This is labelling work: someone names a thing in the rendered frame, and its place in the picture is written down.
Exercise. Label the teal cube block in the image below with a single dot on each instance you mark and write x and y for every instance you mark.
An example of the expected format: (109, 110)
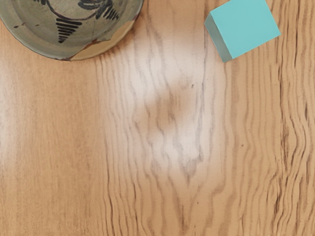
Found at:
(243, 27)

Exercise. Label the grey-green painted ceramic bowl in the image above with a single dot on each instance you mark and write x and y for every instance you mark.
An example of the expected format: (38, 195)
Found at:
(37, 24)

